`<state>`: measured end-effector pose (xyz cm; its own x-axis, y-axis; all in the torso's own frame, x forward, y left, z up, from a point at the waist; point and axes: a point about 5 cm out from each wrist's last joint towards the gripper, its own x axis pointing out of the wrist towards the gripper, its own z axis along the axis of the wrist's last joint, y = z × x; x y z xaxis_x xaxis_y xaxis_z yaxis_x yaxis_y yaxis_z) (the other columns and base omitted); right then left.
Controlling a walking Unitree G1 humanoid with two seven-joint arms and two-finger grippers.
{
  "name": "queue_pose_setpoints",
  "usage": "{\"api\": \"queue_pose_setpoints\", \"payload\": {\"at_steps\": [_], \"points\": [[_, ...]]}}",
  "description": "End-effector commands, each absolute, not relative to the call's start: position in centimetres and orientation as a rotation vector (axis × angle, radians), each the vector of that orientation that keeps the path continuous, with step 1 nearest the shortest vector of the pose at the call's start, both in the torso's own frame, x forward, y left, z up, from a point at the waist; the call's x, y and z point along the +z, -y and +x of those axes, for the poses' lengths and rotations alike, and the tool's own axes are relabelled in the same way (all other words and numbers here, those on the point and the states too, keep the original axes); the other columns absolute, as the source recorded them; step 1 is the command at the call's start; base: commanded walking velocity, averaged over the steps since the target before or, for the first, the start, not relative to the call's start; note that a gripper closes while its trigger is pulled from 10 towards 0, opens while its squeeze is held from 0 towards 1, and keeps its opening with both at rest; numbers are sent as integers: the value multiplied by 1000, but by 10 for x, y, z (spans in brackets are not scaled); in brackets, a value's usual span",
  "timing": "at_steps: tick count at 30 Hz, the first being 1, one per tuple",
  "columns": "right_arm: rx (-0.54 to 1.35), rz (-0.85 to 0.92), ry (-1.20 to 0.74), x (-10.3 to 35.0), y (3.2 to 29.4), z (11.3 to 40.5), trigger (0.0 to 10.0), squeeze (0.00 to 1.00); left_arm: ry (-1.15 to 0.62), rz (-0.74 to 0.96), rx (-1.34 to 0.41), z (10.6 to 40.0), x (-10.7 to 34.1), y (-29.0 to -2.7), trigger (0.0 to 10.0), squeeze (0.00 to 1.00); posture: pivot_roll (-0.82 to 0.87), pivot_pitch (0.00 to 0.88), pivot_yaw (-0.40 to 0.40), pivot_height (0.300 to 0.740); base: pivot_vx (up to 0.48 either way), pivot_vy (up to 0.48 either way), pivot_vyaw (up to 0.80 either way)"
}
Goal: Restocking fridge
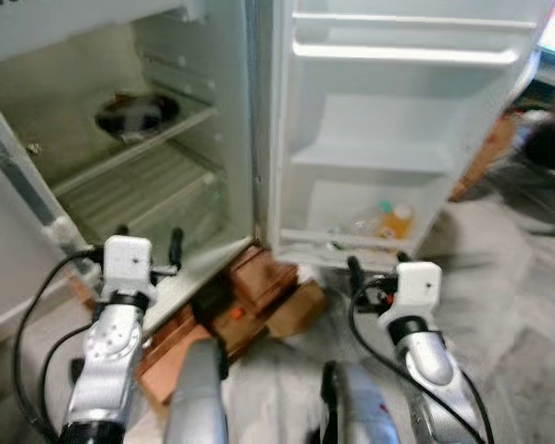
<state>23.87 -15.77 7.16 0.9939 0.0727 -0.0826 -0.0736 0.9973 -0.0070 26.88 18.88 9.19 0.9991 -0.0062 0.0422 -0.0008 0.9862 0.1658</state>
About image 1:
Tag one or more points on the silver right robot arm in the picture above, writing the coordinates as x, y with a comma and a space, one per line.
430, 361

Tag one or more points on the glass fridge shelf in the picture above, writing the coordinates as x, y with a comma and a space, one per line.
120, 158

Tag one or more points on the white fridge door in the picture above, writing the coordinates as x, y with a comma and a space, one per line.
379, 120

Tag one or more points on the white fridge cabinet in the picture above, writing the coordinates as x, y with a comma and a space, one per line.
37, 83

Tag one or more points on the ribbed crisper cover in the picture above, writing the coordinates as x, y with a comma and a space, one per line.
139, 196

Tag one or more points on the black device orange button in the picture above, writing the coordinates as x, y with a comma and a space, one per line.
211, 301

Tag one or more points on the tan brick block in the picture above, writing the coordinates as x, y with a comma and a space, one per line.
298, 310

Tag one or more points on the grey robot right leg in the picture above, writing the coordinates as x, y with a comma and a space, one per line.
356, 407

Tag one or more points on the grey robot leg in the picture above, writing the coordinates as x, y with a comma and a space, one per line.
356, 407
196, 398

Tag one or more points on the dark bowl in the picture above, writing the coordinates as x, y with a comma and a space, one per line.
134, 116

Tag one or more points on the grey robot left leg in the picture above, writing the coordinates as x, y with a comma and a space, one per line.
196, 398

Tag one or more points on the brown paper bag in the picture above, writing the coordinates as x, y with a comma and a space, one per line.
490, 153

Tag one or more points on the baby bouncer seat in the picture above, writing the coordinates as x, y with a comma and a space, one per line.
536, 190

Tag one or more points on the child in yellow shirt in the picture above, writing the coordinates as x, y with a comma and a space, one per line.
548, 143

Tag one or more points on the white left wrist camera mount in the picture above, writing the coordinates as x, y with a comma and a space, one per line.
128, 264

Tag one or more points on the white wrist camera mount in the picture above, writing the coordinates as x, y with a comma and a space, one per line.
128, 264
418, 289

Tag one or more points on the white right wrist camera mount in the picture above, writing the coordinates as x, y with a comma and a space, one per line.
418, 289

